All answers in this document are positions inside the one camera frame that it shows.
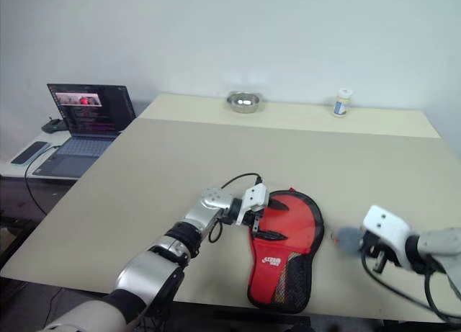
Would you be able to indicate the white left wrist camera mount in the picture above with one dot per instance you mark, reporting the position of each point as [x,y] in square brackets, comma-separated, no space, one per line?
[254,198]

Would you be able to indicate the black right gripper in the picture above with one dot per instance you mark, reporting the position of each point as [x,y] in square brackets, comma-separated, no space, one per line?
[378,252]

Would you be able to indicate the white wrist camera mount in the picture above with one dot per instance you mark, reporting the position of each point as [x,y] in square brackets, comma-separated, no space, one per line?
[385,224]
[254,198]

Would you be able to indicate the black smartphone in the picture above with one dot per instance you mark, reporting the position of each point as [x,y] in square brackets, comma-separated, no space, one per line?
[30,152]

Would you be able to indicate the red paddle case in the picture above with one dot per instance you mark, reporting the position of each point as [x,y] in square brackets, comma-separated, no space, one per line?
[288,224]

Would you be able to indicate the white side desk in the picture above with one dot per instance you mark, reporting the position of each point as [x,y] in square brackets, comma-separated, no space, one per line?
[14,168]

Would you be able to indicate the open grey laptop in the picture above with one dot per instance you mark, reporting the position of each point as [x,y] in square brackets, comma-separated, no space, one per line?
[90,112]

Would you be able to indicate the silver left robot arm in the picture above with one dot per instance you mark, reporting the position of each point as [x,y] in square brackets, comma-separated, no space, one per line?
[205,206]

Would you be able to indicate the small red zipper pull tab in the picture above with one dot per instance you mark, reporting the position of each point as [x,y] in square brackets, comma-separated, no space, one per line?
[335,238]

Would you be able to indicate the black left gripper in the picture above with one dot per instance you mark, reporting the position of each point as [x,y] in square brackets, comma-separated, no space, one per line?
[266,206]

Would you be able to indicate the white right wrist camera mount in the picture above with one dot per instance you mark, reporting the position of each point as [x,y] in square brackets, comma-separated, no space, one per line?
[385,224]

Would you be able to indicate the white jar with label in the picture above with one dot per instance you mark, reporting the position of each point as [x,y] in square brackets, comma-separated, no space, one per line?
[341,103]

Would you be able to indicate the round metal bowl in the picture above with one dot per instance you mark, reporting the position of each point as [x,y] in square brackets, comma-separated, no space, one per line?
[243,102]

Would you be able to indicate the black handheld controller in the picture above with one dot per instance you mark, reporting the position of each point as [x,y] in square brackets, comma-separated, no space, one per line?
[54,126]

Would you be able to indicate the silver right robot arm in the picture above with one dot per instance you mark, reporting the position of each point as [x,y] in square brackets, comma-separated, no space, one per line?
[439,242]

